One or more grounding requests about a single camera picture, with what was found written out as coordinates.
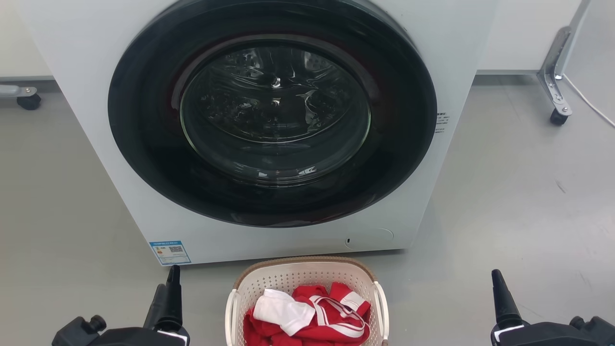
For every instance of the white perforated plastic laundry basket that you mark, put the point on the white perforated plastic laundry basket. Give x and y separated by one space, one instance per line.
288 276

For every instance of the black round washer door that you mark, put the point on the black round washer door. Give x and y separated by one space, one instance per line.
144 144

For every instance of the blue energy label sticker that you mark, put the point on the blue energy label sticker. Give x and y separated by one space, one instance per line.
170 252

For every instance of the grey bracket with black caster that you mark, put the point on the grey bracket with black caster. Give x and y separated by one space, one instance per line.
24 96

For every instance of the metal stand leg with caster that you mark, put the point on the metal stand leg with caster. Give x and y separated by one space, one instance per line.
552 77

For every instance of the round white filter cover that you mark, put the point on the round white filter cover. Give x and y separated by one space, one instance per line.
370 238

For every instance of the red garment with white stripes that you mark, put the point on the red garment with white stripes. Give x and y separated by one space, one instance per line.
331 331

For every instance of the white front-load washing machine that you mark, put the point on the white front-load washing machine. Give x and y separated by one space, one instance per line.
81 96

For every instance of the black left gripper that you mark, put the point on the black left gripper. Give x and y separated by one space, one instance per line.
120 337

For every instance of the small black text sticker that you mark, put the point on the small black text sticker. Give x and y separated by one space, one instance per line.
441 123

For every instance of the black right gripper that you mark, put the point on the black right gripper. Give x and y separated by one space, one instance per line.
557 335

